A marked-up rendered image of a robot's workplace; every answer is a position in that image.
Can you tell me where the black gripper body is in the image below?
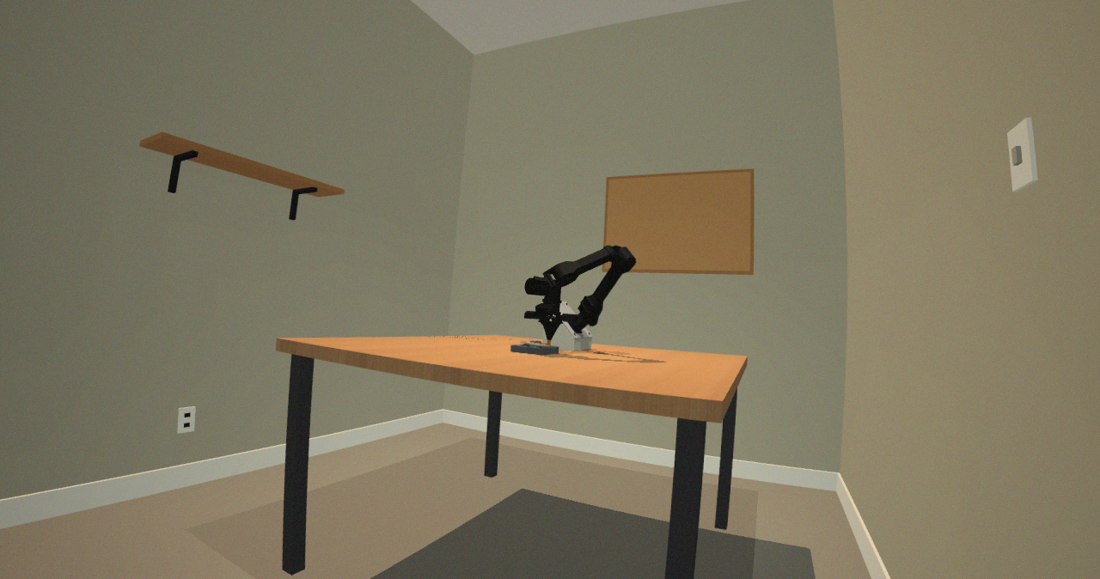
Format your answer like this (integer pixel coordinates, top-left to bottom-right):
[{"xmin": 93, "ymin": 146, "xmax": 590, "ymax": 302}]
[{"xmin": 524, "ymin": 296, "xmax": 578, "ymax": 323}]

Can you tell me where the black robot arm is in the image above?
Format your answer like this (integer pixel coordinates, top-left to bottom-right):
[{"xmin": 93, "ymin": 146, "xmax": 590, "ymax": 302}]
[{"xmin": 525, "ymin": 245, "xmax": 636, "ymax": 334}]

